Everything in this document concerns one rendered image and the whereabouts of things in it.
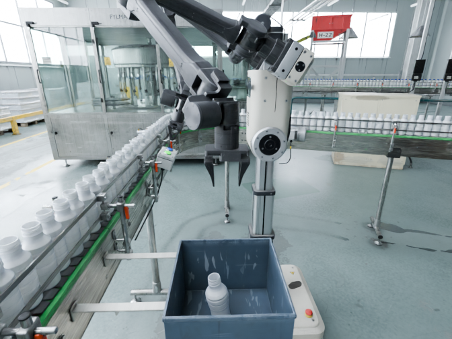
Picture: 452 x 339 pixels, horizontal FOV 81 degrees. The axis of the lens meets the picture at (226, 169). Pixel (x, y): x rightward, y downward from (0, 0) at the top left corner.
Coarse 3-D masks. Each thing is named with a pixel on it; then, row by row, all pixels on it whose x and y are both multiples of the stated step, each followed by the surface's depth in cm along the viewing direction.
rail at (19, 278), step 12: (132, 180) 118; (120, 192) 104; (84, 240) 76; (72, 252) 69; (36, 264) 56; (60, 264) 64; (24, 276) 52; (12, 288) 49; (0, 300) 46; (12, 324) 49
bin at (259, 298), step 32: (128, 256) 85; (160, 256) 85; (192, 256) 92; (224, 256) 93; (256, 256) 93; (192, 288) 97; (256, 288) 98; (192, 320) 61; (224, 320) 62; (256, 320) 62; (288, 320) 63
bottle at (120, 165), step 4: (112, 156) 108; (116, 156) 111; (120, 156) 109; (116, 160) 108; (120, 160) 109; (120, 164) 109; (124, 164) 111; (120, 168) 109; (124, 172) 111; (124, 176) 111; (124, 180) 111; (124, 184) 112; (128, 188) 115; (124, 192) 113
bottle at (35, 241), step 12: (24, 228) 59; (36, 228) 58; (24, 240) 58; (36, 240) 59; (48, 240) 61; (36, 252) 58; (48, 252) 61; (48, 264) 61; (48, 276) 61; (60, 276) 65; (48, 288) 62
